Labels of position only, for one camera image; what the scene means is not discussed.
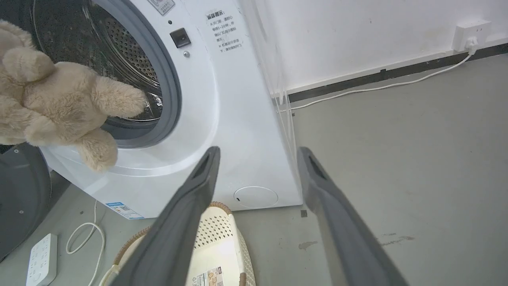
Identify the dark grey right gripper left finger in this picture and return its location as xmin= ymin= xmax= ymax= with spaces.
xmin=110 ymin=146 xmax=221 ymax=286

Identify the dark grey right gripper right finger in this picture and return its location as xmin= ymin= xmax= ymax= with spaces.
xmin=297 ymin=147 xmax=409 ymax=286

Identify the beige plush teddy bear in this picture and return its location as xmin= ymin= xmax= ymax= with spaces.
xmin=0 ymin=20 xmax=148 ymax=173

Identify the cream perforated laundry basket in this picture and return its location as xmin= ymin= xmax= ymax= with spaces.
xmin=98 ymin=201 xmax=256 ymax=286

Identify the white front-load washing machine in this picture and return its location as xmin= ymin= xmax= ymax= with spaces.
xmin=0 ymin=0 xmax=304 ymax=220

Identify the grey washing machine door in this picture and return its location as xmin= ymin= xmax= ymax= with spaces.
xmin=0 ymin=143 xmax=52 ymax=261

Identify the white power strip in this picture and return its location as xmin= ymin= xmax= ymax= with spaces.
xmin=25 ymin=233 xmax=58 ymax=286

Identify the white power strip cable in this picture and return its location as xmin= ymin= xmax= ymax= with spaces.
xmin=66 ymin=200 xmax=106 ymax=286

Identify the white wall plug cable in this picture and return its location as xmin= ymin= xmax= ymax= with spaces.
xmin=278 ymin=37 xmax=478 ymax=113

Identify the white wall socket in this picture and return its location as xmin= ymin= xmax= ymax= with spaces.
xmin=452 ymin=19 xmax=492 ymax=52

